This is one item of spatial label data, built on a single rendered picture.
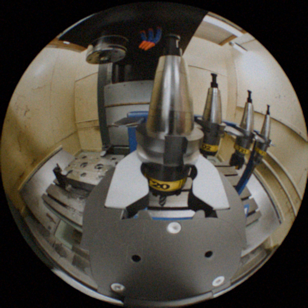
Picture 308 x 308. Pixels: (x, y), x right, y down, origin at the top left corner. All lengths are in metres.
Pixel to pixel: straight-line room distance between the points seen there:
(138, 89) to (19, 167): 1.29
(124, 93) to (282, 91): 1.19
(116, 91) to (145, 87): 0.22
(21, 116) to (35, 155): 0.46
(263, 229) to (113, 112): 1.35
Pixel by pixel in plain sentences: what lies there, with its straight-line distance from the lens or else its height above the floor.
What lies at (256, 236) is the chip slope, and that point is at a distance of 0.77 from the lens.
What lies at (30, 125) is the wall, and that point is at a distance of 1.26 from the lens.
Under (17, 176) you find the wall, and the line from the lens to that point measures 1.23.
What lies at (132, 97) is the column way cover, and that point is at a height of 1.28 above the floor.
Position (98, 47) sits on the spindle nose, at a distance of 0.39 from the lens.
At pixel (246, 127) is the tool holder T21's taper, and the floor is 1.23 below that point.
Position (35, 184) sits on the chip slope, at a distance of 1.20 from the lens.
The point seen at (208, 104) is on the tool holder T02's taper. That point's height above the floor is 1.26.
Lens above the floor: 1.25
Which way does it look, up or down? 29 degrees down
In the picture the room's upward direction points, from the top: 1 degrees clockwise
